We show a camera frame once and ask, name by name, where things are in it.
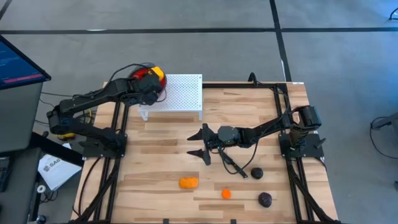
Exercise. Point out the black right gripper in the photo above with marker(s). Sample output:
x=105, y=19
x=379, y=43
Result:
x=228, y=136

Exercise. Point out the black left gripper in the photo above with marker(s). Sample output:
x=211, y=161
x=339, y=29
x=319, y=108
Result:
x=149, y=85

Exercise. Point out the yellow bell pepper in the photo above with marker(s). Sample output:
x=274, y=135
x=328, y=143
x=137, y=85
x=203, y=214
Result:
x=158, y=73

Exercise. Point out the red collapsible bowl gray rim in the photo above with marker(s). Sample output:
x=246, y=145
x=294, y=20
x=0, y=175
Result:
x=138, y=74

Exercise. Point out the oblong orange fruit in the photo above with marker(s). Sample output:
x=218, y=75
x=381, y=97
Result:
x=188, y=183

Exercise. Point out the small round orange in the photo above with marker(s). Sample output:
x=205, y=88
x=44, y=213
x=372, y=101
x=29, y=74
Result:
x=226, y=194

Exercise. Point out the black round fruit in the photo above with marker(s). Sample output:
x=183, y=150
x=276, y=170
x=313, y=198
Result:
x=257, y=173

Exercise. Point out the dark purple round fruit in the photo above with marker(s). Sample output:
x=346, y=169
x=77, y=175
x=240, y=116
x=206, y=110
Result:
x=265, y=199

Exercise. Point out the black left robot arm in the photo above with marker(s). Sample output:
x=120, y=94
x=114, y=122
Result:
x=93, y=98

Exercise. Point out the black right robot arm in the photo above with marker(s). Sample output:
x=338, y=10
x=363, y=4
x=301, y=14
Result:
x=270, y=126

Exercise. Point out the white perforated metal shelf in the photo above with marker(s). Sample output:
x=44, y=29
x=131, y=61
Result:
x=183, y=93

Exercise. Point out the yellow black clamp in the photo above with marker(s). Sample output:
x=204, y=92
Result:
x=67, y=136

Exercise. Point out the white printed booklet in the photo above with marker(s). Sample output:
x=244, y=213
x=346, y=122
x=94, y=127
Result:
x=56, y=171

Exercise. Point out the monitor with blue screen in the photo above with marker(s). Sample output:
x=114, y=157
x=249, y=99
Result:
x=15, y=68

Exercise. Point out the white tape roll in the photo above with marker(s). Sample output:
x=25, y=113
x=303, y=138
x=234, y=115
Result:
x=41, y=188

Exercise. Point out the black keyboard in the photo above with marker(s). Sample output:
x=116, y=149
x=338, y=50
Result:
x=3, y=174

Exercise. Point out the black caster wheel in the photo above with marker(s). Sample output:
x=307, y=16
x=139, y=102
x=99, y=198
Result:
x=40, y=219

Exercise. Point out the dark office desk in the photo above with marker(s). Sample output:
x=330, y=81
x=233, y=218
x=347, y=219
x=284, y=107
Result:
x=15, y=199

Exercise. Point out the black aluminium table frame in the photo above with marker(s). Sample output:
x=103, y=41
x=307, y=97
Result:
x=242, y=85

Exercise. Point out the small black bracket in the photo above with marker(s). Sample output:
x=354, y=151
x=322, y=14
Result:
x=233, y=221
x=165, y=221

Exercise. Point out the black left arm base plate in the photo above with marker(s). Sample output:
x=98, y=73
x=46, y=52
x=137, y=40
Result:
x=93, y=152

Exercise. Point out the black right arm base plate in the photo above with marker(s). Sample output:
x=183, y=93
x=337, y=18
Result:
x=314, y=151

